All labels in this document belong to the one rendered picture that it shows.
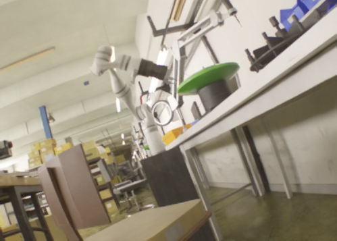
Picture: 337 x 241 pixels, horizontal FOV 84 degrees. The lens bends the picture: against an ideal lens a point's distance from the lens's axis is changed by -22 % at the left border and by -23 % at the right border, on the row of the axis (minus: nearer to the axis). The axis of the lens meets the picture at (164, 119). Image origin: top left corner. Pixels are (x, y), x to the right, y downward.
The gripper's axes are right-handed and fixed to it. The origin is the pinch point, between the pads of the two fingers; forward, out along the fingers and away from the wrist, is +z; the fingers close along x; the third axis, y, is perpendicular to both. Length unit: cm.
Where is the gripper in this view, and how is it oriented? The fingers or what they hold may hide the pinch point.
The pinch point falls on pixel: (178, 83)
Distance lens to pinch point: 101.5
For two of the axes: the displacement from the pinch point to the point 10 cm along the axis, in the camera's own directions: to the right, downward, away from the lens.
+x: -1.9, 2.4, 9.5
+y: 2.3, -9.3, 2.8
